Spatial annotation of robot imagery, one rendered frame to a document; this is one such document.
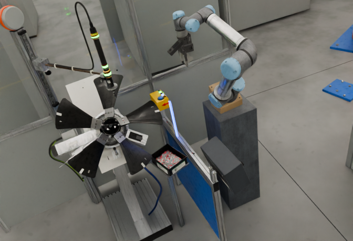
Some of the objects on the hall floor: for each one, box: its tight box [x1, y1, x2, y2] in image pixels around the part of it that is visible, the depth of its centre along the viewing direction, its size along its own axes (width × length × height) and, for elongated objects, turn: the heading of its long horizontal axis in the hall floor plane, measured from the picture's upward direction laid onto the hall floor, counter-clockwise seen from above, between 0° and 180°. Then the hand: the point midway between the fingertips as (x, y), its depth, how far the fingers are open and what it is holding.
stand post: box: [113, 164, 144, 222], centre depth 273 cm, size 4×9×91 cm, turn 128°
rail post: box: [211, 188, 227, 241], centre depth 240 cm, size 4×4×78 cm
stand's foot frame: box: [102, 178, 173, 241], centre depth 305 cm, size 62×46×8 cm
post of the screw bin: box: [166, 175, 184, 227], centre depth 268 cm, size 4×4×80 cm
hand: (184, 63), depth 225 cm, fingers open, 6 cm apart
